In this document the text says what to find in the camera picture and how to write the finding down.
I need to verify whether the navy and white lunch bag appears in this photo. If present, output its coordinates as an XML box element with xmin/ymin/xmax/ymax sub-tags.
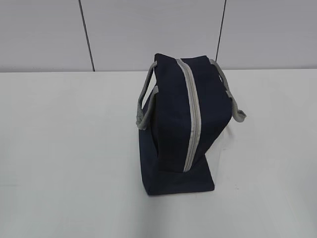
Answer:
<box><xmin>136</xmin><ymin>53</ymin><xmax>246</xmax><ymax>196</ymax></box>

